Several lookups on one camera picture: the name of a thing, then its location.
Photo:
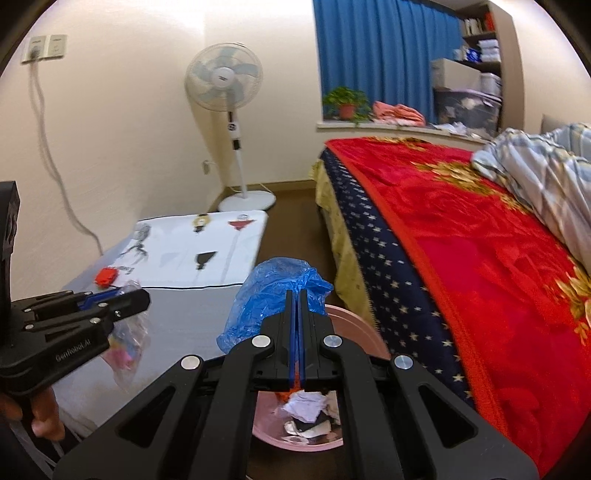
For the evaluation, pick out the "person's dark clothing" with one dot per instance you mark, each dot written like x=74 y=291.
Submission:
x=27 y=452

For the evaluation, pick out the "yellow bed skirt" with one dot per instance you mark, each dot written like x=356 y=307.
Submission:
x=346 y=249

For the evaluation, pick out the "orange plastic bag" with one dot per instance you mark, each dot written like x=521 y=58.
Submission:
x=282 y=396

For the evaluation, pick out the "blue plastic bag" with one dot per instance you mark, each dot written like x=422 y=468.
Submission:
x=268 y=295

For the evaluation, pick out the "wall shelf with books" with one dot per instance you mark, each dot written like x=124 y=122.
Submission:
x=480 y=32

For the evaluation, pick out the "white standing fan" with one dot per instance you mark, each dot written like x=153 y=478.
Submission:
x=224 y=74

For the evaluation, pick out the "white printed table cloth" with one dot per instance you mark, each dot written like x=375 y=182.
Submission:
x=184 y=258

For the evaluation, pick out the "pink folded cloth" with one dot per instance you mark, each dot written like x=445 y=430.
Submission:
x=399 y=113

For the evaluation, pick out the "plaid grey quilt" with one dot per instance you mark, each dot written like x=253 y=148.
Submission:
x=545 y=170

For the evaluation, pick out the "navy starry bed sheet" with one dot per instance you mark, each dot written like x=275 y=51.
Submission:
x=392 y=258

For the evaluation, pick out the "white wall socket panel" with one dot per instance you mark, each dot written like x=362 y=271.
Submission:
x=33 y=50

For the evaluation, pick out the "white paper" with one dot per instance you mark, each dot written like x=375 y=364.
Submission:
x=302 y=406

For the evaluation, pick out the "white clutter on windowsill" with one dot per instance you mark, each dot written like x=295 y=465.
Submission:
x=459 y=129

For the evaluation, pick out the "red floral blanket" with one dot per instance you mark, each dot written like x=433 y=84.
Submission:
x=461 y=258

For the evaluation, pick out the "white wall switch panel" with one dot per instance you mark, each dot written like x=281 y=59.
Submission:
x=57 y=46

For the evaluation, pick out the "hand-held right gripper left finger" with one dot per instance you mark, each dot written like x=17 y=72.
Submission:
x=281 y=341

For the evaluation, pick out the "dark translucent storage box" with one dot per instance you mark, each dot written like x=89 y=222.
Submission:
x=466 y=108

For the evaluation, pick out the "blue curtain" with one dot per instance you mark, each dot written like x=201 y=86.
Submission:
x=383 y=55

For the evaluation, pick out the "white low table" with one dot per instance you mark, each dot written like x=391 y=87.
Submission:
x=184 y=318

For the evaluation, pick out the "white cardboard box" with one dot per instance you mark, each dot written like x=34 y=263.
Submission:
x=455 y=74

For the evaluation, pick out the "clear plastic bag colourful contents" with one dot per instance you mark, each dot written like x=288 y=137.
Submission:
x=129 y=346

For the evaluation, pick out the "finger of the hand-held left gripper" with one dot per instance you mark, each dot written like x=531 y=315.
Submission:
x=124 y=307
x=90 y=300

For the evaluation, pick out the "potted green plant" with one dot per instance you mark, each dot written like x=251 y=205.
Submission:
x=346 y=99

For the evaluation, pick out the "person's left hand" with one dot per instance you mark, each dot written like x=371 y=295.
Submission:
x=44 y=413

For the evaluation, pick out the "pink plastic bin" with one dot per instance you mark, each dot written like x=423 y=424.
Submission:
x=355 y=330

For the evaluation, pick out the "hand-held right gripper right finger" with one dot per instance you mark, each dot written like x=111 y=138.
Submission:
x=311 y=341

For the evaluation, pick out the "red crumpled wrapper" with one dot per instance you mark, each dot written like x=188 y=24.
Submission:
x=107 y=276

